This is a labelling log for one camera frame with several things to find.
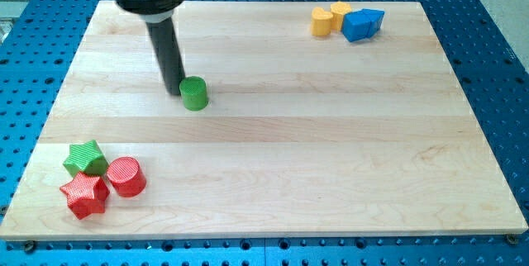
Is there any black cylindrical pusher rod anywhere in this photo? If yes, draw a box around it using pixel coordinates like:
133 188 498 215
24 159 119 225
146 18 185 96

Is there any green cylinder block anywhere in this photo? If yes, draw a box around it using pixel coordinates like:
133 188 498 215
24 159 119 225
179 76 208 111

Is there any green star block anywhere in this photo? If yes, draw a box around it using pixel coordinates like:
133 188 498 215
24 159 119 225
63 140 109 177

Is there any red cylinder block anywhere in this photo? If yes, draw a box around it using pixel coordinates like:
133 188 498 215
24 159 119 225
107 156 147 197

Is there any yellow heart block front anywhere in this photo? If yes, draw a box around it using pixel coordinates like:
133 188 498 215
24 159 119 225
310 7 333 36

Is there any yellow heart block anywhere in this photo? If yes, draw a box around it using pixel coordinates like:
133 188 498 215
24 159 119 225
330 1 353 31
310 7 333 36

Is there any wooden board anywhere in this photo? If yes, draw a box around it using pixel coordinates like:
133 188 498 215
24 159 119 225
1 1 527 240

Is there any yellow heart block rear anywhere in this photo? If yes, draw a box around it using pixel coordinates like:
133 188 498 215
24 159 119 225
330 1 353 31

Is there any red star block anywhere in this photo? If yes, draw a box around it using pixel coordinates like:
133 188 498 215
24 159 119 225
60 172 110 220

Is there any blue cube block front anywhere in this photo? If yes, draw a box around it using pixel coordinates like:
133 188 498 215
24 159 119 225
341 11 371 42

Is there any blue block rear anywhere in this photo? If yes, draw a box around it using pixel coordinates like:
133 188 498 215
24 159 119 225
361 8 385 38

